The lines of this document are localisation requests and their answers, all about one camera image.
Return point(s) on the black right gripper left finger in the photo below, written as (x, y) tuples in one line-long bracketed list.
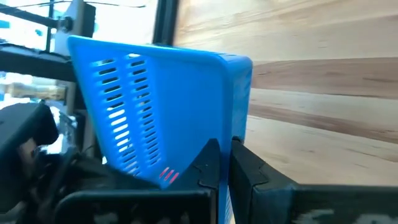
[(205, 168)]

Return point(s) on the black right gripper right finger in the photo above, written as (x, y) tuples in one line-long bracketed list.
[(245, 174)]

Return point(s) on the blue slotted plastic basket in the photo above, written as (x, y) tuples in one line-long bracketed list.
[(186, 102)]

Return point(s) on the silver metal table bracket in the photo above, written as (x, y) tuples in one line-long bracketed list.
[(76, 21)]

